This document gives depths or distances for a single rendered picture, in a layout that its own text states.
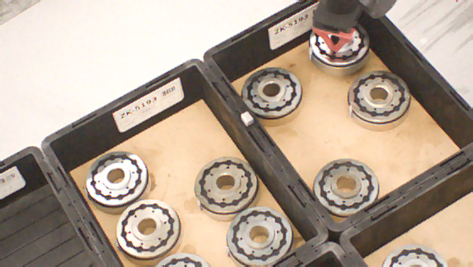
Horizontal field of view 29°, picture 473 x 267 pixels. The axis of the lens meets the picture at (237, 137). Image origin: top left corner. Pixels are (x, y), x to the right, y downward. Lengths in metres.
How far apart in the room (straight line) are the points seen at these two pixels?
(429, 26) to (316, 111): 0.38
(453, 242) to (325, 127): 0.29
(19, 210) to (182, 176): 0.28
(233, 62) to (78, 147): 0.30
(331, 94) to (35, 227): 0.55
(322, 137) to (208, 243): 0.27
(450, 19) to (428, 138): 0.38
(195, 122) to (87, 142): 0.19
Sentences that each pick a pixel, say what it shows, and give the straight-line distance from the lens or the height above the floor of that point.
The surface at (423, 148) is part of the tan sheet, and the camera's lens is 1.53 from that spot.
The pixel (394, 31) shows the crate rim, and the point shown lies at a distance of 1.53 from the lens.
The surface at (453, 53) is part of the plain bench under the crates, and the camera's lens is 1.80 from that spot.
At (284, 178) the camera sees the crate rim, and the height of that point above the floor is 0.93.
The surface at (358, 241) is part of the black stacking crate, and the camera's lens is 1.36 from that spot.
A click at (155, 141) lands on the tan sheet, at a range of 1.56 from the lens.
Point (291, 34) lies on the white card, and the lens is 1.60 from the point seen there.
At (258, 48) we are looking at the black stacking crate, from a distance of 1.58.
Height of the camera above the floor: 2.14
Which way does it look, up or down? 58 degrees down
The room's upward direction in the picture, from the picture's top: 10 degrees counter-clockwise
